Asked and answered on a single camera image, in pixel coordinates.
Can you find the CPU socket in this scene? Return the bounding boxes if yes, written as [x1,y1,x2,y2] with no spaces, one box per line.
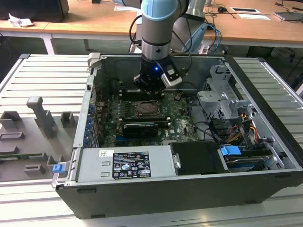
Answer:
[133,100,166,118]

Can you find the black graphics card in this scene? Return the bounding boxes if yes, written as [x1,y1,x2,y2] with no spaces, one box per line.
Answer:
[122,122,159,138]

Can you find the green motherboard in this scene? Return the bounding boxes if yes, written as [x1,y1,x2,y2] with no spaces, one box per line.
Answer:
[94,91,202,147]

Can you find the white paper sheet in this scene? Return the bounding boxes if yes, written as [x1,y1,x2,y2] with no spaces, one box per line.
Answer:
[114,6,143,12]
[237,13,272,21]

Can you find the grey metal drive cage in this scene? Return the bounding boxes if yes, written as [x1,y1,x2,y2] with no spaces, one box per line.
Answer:
[196,64,255,121]

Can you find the wooden desk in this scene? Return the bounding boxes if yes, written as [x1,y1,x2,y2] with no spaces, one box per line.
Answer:
[0,0,303,56]

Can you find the black plastic shroud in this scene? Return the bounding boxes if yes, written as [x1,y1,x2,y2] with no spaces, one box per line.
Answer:
[169,141,229,176]

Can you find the grey power supply unit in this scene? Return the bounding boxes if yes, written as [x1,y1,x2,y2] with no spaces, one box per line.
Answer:
[77,145,178,183]

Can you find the hard disk in blue carrier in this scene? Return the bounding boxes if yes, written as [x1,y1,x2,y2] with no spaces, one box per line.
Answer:
[219,145,273,173]

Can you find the black computer box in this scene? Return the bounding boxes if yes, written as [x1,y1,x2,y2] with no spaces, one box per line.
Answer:
[0,0,70,22]

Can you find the black open PC case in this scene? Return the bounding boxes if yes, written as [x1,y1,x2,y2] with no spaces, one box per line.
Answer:
[51,52,303,220]

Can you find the blue case latch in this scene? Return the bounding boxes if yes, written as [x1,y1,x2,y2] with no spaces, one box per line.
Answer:
[52,164,66,174]

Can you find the grey parts rack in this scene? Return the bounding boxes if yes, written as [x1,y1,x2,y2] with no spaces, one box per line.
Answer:
[0,96,80,183]

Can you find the crumpled white paper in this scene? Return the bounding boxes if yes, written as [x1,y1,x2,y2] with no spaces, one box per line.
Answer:
[8,13,34,27]

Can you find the grey notebook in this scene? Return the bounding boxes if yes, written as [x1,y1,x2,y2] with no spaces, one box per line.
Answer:
[273,11,303,23]

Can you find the green RAM stick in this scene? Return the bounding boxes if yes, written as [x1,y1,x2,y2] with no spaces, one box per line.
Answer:
[0,153,47,162]

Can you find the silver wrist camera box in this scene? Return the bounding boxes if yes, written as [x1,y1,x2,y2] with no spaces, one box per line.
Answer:
[160,67,183,88]

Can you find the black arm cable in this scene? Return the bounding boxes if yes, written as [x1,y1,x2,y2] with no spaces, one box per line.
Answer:
[129,14,143,52]

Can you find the blue cable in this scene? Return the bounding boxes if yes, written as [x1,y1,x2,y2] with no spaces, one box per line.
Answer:
[205,23,223,55]

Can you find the white desk cable grommet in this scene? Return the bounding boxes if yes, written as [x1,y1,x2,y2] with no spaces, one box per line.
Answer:
[231,7,261,14]

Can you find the yellow red power wire bundle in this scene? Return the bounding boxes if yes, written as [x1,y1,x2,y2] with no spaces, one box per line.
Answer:
[226,113,260,145]

